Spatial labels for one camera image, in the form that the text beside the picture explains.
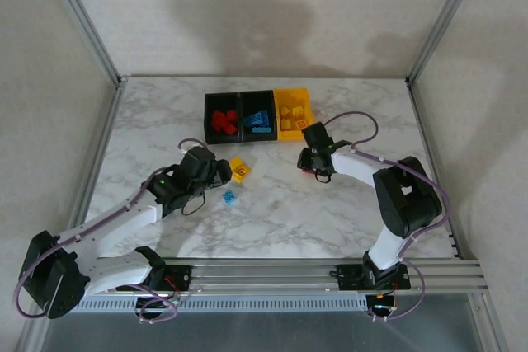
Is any yellow plastic bin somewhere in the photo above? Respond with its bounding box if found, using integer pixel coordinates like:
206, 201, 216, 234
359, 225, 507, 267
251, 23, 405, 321
273, 87, 315, 142

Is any large yellow printed lego brick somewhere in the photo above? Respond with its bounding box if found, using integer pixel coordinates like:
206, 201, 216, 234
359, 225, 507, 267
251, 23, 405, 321
229, 157, 252, 184

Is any black plastic bin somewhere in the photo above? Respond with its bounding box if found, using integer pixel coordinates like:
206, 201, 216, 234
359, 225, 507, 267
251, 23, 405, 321
204, 92, 243, 146
238, 90, 278, 143

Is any small board with green light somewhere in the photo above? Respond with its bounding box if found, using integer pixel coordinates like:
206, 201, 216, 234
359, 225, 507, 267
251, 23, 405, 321
373, 292, 399, 314

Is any thin black left camera cable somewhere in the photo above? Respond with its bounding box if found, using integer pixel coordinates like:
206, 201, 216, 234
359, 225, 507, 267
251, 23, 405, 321
180, 194, 208, 217

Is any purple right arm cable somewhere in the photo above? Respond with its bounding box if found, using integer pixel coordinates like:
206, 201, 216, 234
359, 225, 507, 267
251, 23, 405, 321
321, 110, 451, 324

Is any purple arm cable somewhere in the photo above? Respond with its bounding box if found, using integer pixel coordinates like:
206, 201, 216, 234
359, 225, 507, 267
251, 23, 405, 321
321, 110, 451, 324
14, 137, 210, 324

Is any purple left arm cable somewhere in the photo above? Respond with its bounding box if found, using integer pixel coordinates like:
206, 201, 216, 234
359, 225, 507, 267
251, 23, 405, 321
14, 137, 210, 324

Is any aluminium side rail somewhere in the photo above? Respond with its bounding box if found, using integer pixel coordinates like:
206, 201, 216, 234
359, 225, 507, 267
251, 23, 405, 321
406, 77, 465, 260
16, 79, 127, 352

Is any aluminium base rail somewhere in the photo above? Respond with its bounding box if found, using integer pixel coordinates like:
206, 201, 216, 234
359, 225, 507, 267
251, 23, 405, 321
80, 259, 492, 296

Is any grey slotted cable duct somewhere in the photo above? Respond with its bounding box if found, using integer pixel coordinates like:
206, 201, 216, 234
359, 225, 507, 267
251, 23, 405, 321
76, 296, 369, 314

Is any aluminium frame post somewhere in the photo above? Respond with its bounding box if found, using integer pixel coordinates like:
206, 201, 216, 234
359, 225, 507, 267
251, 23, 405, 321
405, 0, 490, 86
35, 0, 127, 86

